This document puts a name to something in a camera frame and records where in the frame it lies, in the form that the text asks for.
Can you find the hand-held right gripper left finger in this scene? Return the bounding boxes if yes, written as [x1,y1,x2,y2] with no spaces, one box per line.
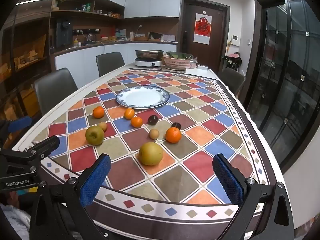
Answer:
[29,154,112,240]

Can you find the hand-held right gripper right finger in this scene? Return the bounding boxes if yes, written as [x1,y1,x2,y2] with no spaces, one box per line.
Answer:
[212,154,295,240]

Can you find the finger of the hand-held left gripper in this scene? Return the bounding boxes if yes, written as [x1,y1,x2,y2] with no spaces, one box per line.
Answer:
[24,135,60,159]
[0,116,32,145]

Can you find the green apple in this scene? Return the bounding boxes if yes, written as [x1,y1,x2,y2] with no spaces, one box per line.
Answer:
[85,126,105,146]

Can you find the yellow pear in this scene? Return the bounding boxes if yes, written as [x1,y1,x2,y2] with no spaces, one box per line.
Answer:
[139,142,164,166]

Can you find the large orange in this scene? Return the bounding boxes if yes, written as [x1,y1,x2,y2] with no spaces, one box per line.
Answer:
[165,127,182,144]

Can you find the blue rimmed white plate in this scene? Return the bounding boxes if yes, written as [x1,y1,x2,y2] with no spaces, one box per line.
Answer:
[116,86,170,109]

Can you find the person's clothing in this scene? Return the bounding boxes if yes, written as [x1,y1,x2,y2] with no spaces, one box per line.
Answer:
[0,192,33,240]

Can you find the grey dining chair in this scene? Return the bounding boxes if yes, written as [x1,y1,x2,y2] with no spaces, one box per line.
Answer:
[34,67,78,117]
[96,52,125,77]
[218,67,247,97]

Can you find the wooden display cabinet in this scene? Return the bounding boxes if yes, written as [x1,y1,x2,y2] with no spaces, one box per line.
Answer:
[0,2,55,130]

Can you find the colourful checkered tablecloth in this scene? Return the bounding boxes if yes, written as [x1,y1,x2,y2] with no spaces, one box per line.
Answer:
[31,67,273,240]

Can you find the white counter cabinet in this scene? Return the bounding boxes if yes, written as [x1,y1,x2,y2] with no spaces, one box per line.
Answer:
[50,42,178,78]

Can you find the black water dispenser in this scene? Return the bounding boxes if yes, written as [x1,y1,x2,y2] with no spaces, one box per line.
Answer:
[55,19,73,47]

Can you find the black power strip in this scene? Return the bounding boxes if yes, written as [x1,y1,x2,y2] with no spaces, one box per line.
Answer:
[72,28,101,35]

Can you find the black framed glass door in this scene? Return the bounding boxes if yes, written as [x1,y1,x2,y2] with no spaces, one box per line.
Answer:
[246,0,320,173]

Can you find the white induction cooker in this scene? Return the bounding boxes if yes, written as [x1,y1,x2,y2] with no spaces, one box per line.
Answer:
[134,57,163,68]

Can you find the pink plastic basket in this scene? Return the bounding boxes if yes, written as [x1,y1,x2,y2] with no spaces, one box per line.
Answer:
[163,54,193,70]

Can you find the steel pot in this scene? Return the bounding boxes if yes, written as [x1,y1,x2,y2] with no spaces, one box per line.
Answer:
[135,49,165,59]

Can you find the green leafy vegetables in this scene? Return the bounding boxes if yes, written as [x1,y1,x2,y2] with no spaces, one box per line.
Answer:
[165,51,193,60]

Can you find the dark brown door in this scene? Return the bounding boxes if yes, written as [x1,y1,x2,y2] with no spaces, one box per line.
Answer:
[180,0,230,73]

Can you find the wooden wall shelf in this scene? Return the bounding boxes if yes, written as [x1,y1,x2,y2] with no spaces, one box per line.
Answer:
[50,0,125,20]

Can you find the red and white wall poster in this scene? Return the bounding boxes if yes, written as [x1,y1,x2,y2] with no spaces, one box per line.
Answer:
[194,13,212,45]

